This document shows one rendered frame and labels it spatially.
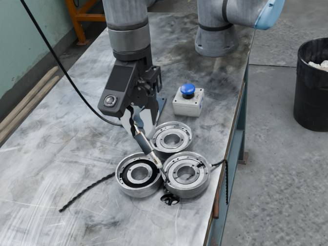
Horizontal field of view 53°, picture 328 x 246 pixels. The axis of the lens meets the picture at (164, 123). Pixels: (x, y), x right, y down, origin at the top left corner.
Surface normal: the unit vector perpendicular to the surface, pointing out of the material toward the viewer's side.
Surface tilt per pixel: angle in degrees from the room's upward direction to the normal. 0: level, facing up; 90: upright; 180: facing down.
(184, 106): 90
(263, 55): 0
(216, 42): 72
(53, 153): 0
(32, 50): 90
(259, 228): 0
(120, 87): 23
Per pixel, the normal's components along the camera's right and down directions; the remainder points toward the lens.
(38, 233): -0.13, -0.72
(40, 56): 0.94, 0.11
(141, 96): -0.33, 0.58
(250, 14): -0.55, 0.62
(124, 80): -0.22, -0.40
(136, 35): 0.42, 0.50
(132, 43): 0.20, 0.57
